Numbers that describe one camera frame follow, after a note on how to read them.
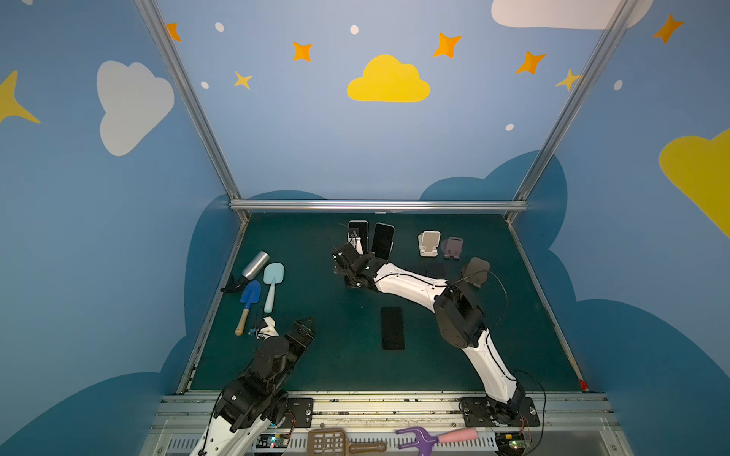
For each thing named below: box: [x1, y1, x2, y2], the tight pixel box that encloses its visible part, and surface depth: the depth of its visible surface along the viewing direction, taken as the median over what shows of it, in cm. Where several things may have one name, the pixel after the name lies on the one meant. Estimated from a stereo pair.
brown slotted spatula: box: [307, 428, 387, 456], surface depth 72 cm
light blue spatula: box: [263, 262, 286, 314], surface depth 103 cm
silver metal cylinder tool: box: [220, 250, 270, 293], surface depth 102 cm
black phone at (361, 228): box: [347, 219, 369, 255], surface depth 103 cm
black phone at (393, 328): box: [380, 306, 405, 351], surface depth 92 cm
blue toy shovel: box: [234, 280, 262, 336], surface depth 98 cm
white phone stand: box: [418, 229, 442, 258], surface depth 109 cm
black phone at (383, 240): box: [371, 222, 395, 262], surface depth 103 cm
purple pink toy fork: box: [395, 426, 480, 456], surface depth 72 cm
